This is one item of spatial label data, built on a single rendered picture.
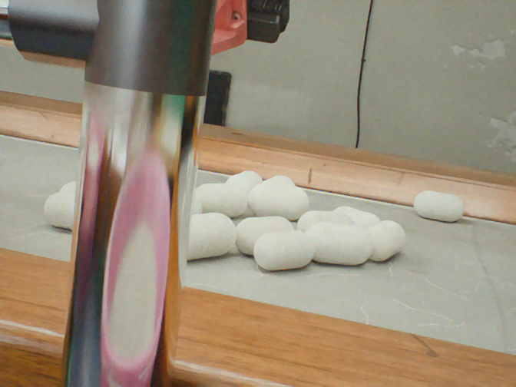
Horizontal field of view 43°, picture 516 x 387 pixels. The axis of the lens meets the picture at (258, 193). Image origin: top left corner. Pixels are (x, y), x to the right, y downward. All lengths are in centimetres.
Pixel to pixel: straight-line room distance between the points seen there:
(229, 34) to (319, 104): 191
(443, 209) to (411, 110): 194
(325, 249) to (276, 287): 4
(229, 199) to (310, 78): 204
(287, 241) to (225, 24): 24
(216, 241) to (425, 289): 10
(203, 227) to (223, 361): 14
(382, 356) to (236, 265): 14
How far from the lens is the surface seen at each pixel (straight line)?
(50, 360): 17
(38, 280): 20
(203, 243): 30
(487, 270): 38
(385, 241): 34
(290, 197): 39
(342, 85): 239
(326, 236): 32
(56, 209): 33
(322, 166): 51
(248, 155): 52
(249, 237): 31
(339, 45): 239
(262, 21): 51
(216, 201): 37
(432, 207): 47
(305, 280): 30
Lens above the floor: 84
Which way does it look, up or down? 12 degrees down
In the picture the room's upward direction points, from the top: 8 degrees clockwise
